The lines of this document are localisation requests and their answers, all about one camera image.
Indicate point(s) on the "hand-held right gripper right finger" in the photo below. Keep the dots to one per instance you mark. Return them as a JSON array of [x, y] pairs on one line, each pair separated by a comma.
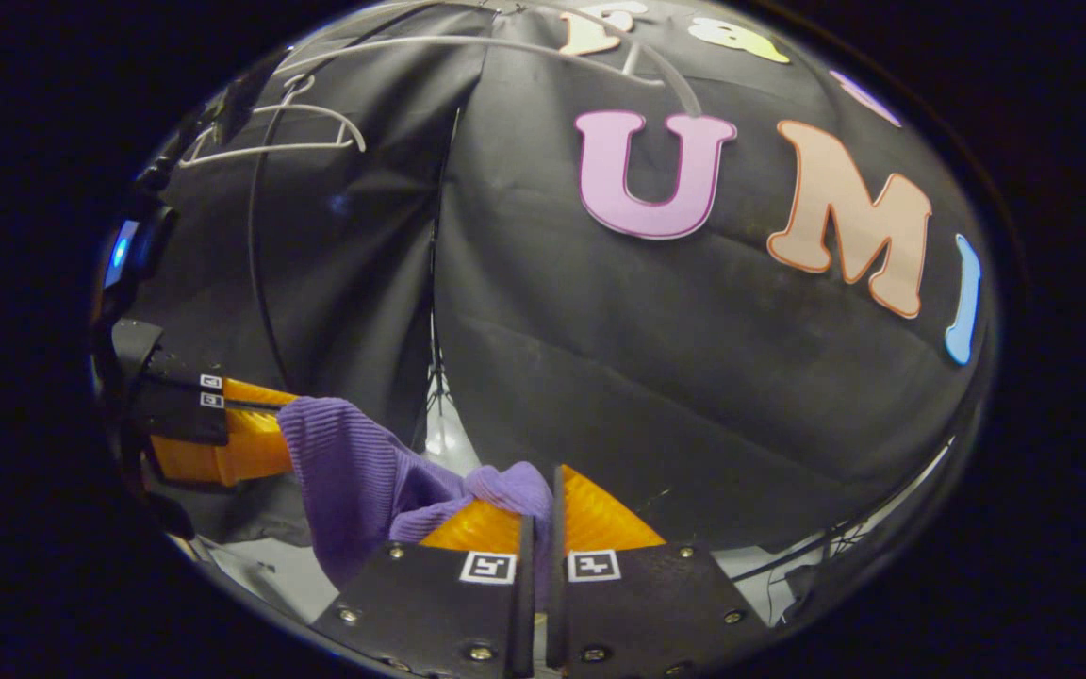
[[557, 585]]

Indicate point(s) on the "black backdrop cloth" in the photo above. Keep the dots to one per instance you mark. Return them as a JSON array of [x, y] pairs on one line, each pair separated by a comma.
[[694, 377]]

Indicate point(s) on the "empty white hanger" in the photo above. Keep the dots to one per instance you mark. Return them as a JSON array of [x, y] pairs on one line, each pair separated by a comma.
[[260, 152]]

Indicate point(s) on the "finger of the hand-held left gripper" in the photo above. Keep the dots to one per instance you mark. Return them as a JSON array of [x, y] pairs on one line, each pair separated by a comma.
[[185, 420], [180, 371]]

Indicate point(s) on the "black clothes rack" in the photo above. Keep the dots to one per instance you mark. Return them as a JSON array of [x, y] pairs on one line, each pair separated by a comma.
[[254, 245]]

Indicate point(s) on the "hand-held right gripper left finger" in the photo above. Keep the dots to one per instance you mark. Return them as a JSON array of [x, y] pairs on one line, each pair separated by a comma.
[[524, 604]]

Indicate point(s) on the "purple ribbed shirt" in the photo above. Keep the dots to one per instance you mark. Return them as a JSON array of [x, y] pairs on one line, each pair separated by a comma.
[[354, 471]]

